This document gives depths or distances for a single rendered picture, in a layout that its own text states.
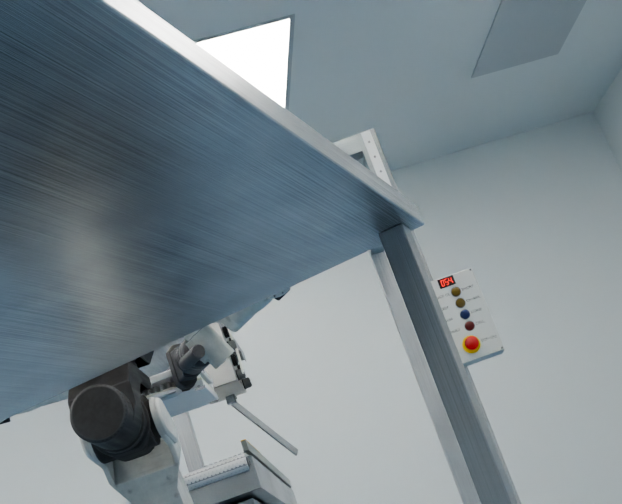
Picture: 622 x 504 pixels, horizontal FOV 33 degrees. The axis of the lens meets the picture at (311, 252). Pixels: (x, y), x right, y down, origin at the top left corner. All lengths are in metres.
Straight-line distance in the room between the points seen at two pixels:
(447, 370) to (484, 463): 0.14
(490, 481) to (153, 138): 0.69
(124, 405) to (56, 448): 4.71
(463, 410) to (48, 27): 0.85
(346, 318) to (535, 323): 1.25
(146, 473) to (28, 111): 1.44
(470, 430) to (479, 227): 5.75
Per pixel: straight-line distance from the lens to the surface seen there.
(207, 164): 1.12
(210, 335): 2.55
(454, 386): 1.47
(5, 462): 6.78
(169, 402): 2.83
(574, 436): 6.94
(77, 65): 0.89
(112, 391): 2.04
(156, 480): 2.29
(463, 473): 4.12
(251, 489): 3.13
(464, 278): 3.06
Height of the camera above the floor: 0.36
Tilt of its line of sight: 18 degrees up
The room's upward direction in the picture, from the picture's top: 20 degrees counter-clockwise
